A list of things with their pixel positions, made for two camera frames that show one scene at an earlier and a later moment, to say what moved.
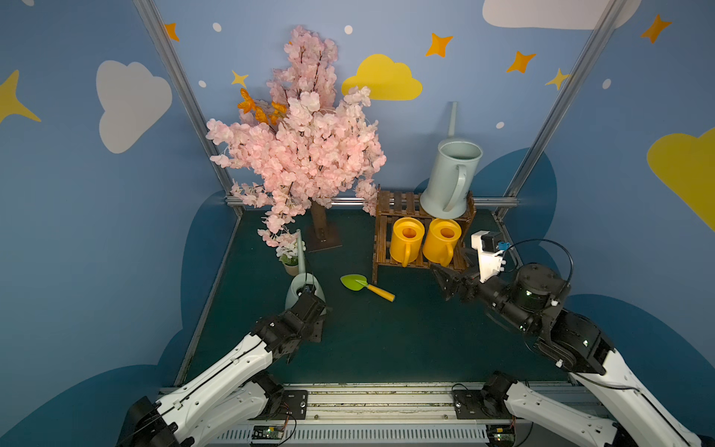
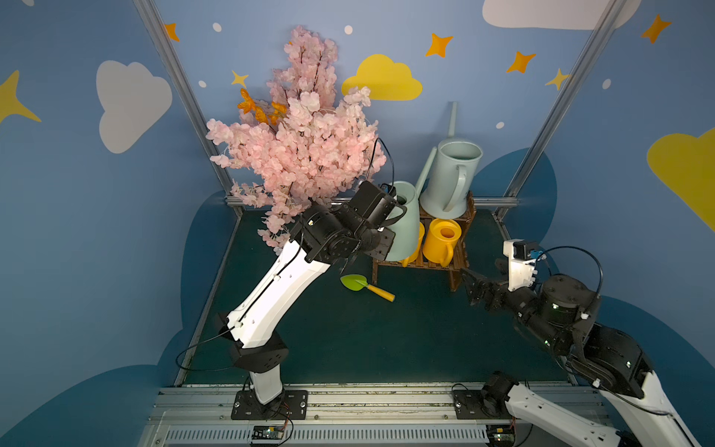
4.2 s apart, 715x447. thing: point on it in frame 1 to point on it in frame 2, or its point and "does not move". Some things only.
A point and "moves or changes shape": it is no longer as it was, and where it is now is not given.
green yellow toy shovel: x=356 y=282 does not move
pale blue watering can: x=458 y=161 does not move
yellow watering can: x=440 y=240 does not move
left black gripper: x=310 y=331 to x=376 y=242
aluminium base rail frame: x=381 y=417 does not move
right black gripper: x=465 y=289 to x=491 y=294
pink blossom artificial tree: x=303 y=146 does not move
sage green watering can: x=303 y=281 moves or changes shape
